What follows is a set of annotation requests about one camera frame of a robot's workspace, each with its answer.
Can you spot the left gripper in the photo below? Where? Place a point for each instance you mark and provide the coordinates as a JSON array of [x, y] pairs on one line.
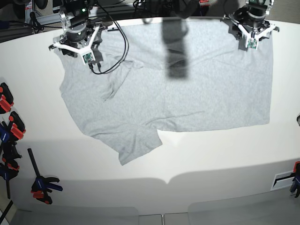
[[254, 14]]

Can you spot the upper red black clamp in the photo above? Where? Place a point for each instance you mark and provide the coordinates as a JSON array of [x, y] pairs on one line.
[[6, 98]]

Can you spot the black blue bar clamp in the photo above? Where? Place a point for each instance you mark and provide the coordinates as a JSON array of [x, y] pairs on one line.
[[42, 186]]

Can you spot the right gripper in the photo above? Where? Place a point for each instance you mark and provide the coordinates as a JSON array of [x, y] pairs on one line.
[[76, 37]]

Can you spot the blue black clamp left edge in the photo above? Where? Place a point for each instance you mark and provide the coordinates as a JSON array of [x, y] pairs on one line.
[[9, 168]]

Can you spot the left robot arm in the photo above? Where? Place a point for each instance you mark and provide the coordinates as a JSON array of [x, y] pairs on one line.
[[257, 3]]

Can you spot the red black clamp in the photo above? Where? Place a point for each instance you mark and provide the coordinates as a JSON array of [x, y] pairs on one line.
[[16, 126], [6, 98]]

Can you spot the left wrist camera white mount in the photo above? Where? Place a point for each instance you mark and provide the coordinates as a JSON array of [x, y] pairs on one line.
[[249, 34]]

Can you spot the right edge blue red clamp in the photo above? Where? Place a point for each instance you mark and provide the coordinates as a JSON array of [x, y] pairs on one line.
[[295, 188]]

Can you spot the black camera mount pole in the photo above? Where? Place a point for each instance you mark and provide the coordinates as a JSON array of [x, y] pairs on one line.
[[187, 11]]

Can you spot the grey T-shirt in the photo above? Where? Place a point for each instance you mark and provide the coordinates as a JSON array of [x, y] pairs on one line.
[[179, 76]]

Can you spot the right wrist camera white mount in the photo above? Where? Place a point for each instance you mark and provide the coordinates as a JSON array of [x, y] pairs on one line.
[[82, 50]]

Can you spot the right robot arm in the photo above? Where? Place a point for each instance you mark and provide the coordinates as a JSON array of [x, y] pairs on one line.
[[81, 35]]

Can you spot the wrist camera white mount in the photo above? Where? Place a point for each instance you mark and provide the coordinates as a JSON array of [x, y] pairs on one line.
[[82, 50], [249, 34]]

